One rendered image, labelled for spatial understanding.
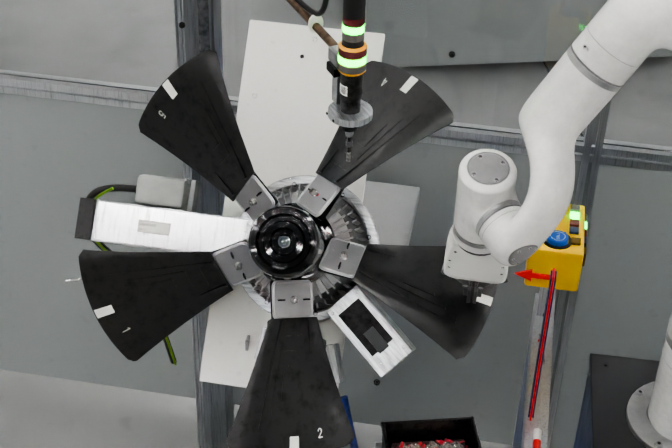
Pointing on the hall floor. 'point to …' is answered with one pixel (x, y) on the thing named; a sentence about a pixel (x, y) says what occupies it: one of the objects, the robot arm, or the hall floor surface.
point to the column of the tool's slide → (188, 13)
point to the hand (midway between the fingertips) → (472, 289)
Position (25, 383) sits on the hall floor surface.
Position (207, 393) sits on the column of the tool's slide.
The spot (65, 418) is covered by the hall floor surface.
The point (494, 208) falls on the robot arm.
